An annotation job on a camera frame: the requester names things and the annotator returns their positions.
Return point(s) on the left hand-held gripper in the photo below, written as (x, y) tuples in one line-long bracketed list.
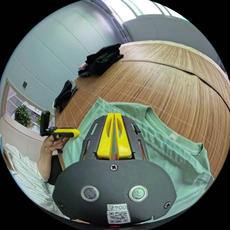
[(57, 139)]

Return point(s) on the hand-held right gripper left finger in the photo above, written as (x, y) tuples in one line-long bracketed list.
[(105, 142)]

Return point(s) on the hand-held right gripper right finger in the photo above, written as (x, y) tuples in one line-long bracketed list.
[(122, 143)]

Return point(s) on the green t-shirt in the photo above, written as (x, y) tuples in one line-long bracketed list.
[(167, 158)]

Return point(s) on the person's left forearm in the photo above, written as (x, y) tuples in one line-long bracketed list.
[(44, 165)]

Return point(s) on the person's left hand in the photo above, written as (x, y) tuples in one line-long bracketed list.
[(49, 144)]

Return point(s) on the small green plant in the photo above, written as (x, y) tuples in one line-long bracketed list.
[(39, 120)]

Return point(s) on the pile of clothes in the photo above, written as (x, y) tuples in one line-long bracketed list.
[(65, 95), (102, 59)]

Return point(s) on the large green plant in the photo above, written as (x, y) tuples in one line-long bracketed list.
[(22, 115)]

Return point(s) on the person's body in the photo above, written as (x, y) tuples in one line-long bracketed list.
[(28, 179)]

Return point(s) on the window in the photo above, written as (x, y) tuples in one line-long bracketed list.
[(136, 8)]

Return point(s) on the dark wall switch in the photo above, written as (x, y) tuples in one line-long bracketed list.
[(24, 84)]

